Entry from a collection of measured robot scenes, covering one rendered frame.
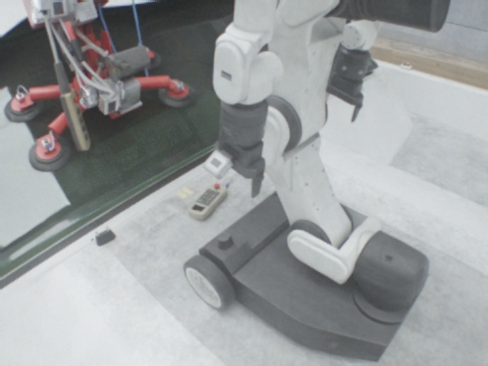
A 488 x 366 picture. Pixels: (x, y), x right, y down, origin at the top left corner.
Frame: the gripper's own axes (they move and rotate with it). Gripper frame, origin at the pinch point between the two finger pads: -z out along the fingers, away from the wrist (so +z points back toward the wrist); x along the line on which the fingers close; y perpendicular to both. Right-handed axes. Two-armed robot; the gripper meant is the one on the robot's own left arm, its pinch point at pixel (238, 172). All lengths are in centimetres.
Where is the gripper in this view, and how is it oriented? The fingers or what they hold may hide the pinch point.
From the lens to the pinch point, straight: 76.9
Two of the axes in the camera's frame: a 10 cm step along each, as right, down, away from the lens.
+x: -7.3, -5.3, 4.3
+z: 0.9, -7.0, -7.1
